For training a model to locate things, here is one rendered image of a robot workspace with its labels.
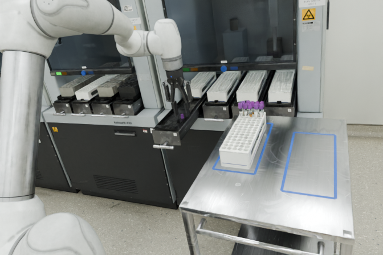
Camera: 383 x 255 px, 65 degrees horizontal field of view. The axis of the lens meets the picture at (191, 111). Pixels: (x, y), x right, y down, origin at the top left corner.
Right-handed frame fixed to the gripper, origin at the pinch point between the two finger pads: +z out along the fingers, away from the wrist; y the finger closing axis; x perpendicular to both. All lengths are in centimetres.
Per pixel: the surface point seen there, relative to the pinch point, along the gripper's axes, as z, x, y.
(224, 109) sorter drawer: 5.8, -12.8, -17.2
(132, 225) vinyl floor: 85, 1, 50
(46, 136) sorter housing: 30, -13, 113
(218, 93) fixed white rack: -0.9, -16.4, -13.5
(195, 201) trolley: 2, 55, -27
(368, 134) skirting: 85, -131, -99
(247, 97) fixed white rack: 1.2, -16.4, -28.2
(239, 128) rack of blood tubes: -3.4, 21.4, -32.9
